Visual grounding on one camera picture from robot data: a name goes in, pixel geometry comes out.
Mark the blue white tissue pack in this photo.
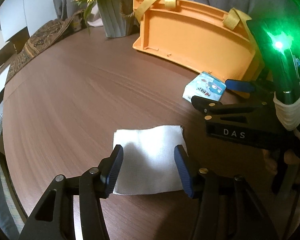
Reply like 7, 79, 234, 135
183, 72, 226, 102

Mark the white cloth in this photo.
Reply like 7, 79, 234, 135
113, 125, 186, 196

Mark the right hand on handle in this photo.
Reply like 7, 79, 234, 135
262, 149, 300, 175

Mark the green lit tracker device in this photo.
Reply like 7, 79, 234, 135
246, 17, 300, 106

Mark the orange plastic storage box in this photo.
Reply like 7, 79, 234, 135
133, 0, 264, 82

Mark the grey ribbed vase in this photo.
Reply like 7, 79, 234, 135
97, 0, 135, 38

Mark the patterned brown cushion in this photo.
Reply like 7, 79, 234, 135
6, 9, 86, 82

